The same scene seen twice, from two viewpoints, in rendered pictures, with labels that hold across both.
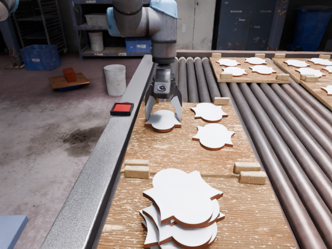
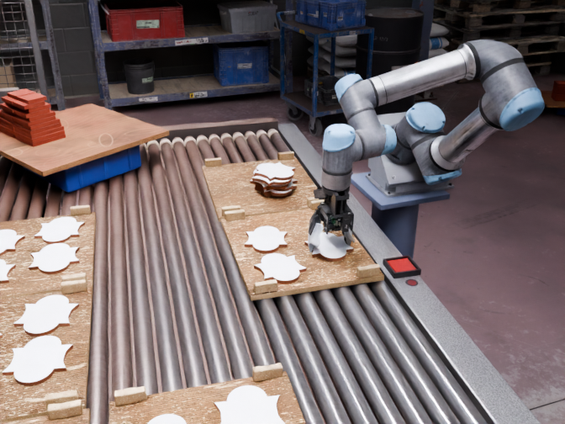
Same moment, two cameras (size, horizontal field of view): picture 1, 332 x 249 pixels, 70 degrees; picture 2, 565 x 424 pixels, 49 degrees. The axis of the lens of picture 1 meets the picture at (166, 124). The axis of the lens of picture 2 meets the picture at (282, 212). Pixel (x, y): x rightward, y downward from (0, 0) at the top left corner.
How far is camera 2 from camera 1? 2.16 m
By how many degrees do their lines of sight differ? 120
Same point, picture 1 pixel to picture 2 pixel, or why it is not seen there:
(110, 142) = (369, 232)
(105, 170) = not seen: hidden behind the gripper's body
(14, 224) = (381, 201)
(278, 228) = (218, 198)
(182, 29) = not seen: outside the picture
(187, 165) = (282, 216)
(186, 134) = (294, 240)
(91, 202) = not seen: hidden behind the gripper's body
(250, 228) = (234, 196)
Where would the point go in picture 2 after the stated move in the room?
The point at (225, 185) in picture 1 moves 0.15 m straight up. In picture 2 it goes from (250, 209) to (249, 165)
